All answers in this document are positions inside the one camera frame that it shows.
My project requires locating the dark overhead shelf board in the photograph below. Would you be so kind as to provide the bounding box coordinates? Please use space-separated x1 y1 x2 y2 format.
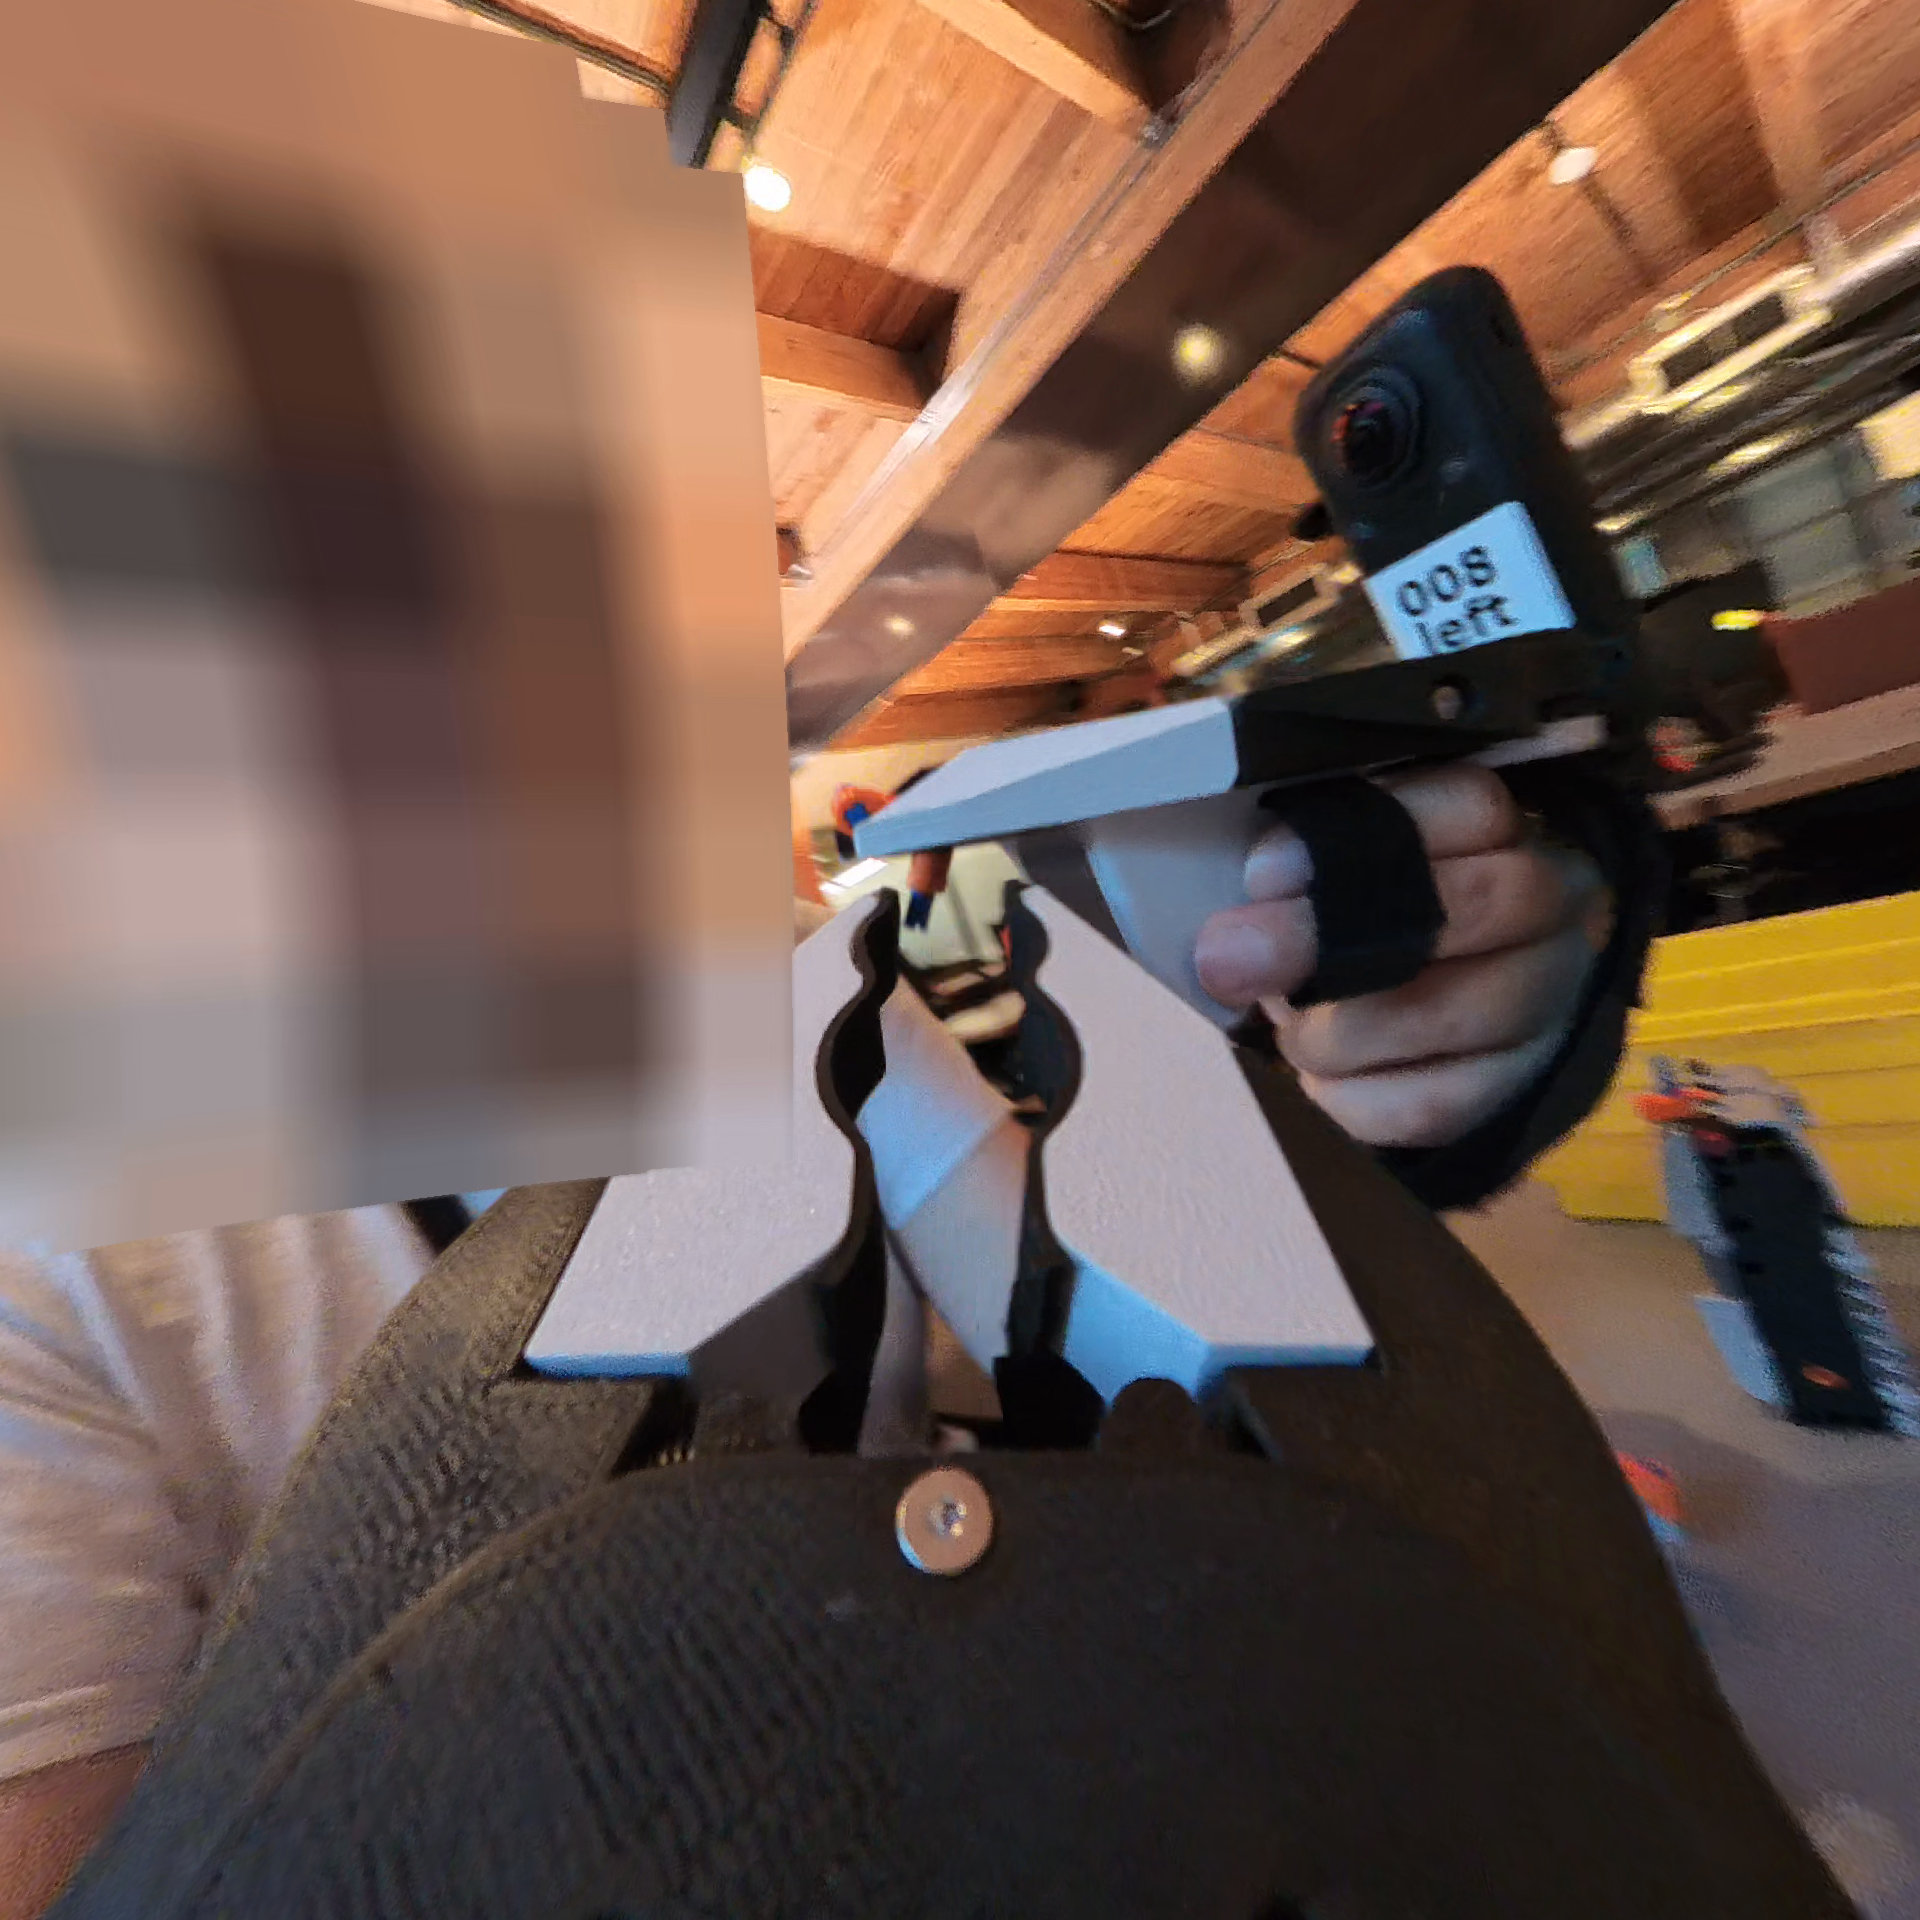
783 0 1704 753

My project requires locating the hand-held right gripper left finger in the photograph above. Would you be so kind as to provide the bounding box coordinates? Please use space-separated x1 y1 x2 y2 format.
526 897 902 1455

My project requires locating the person's left hand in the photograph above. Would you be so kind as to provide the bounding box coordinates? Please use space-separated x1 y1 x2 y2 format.
1196 761 1613 1152

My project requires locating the person's right forearm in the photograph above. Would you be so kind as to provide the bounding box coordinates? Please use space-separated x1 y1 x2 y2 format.
0 1744 159 1920

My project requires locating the yellow box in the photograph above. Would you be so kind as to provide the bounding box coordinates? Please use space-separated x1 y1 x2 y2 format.
1528 892 1920 1225

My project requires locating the black tracked toy robot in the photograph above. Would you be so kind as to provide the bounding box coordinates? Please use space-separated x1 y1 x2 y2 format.
1638 1054 1920 1438

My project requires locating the orange blue toy connector piece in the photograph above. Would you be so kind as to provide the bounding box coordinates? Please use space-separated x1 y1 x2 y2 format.
831 780 950 936

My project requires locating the person's white shirt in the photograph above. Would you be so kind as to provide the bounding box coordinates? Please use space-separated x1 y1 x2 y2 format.
0 1199 504 1787

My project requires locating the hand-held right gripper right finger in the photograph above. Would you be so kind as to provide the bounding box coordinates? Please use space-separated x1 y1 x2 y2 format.
989 884 1378 1455

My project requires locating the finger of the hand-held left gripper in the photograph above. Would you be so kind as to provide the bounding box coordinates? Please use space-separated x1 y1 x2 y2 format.
854 990 1044 1369
852 699 1242 863

